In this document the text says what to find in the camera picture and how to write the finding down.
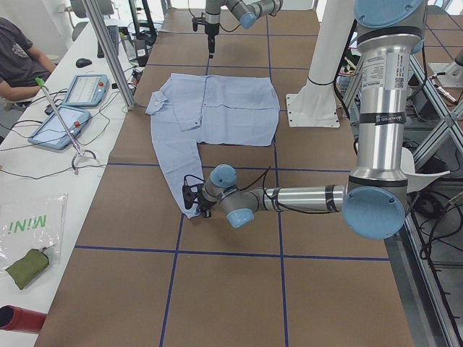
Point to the white camera mast pedestal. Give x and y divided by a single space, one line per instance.
315 104

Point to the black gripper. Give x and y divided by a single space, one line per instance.
205 204
210 29

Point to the light blue striped shirt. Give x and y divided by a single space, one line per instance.
190 109

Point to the teach pendant near shirt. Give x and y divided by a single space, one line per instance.
86 90

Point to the black computer mouse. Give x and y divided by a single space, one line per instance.
82 62

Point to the teach pendant far side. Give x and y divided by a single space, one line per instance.
51 133

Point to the seated person grey shirt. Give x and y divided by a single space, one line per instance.
21 64

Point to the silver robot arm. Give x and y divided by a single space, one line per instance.
245 14
373 203

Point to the aluminium frame post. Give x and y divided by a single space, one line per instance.
96 19

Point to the clear plastic bag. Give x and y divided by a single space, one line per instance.
36 223

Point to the pink reacher grabber stick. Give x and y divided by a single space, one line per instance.
79 151

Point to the green fabric pouch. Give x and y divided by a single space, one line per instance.
29 267

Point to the red cylinder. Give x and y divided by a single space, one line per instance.
20 320

